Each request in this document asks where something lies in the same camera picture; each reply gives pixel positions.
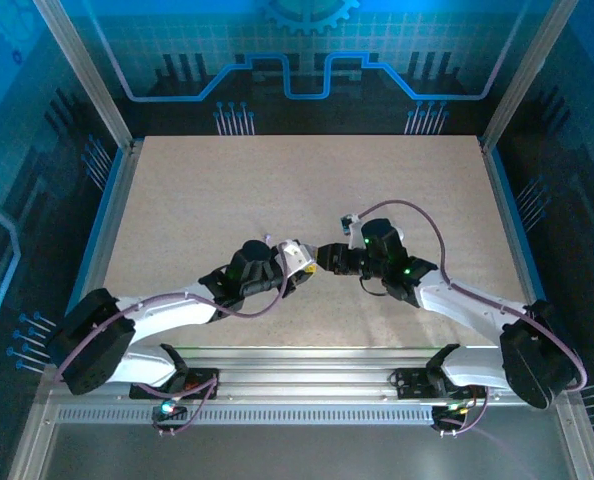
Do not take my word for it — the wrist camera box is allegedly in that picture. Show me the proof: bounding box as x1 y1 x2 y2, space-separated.
275 238 319 275
338 213 364 237

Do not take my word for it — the aluminium frame bar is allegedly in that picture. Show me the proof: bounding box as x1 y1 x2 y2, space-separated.
6 399 61 480
556 399 594 480

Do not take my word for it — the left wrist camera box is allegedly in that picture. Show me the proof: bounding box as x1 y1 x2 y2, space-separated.
275 238 319 275

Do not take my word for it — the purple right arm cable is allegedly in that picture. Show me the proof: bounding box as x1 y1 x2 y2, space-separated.
356 198 589 392

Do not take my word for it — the grey metal floor panel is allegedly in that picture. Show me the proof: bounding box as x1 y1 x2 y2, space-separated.
41 422 578 480

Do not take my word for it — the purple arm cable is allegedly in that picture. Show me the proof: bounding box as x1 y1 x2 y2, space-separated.
356 198 589 392
56 242 298 386

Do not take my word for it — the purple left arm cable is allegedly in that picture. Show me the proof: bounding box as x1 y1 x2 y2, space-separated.
56 242 298 386

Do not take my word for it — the aluminium table side rail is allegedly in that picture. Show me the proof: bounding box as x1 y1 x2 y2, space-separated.
478 135 538 311
79 139 144 306

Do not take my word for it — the aluminium base beam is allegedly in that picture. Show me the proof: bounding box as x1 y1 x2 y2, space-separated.
111 343 528 404

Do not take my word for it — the small LED circuit board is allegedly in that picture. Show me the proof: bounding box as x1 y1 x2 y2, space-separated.
152 399 188 421
434 402 471 424

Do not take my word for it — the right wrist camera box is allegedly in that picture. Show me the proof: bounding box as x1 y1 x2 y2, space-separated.
338 213 364 237

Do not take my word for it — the aluminium frame post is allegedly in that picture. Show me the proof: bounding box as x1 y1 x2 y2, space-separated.
478 0 577 151
32 0 139 154

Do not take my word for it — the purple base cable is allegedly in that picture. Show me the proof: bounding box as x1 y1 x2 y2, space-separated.
434 387 492 437
150 374 224 437

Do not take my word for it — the slotted grey cable duct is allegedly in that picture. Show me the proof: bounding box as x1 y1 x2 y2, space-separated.
55 405 436 427

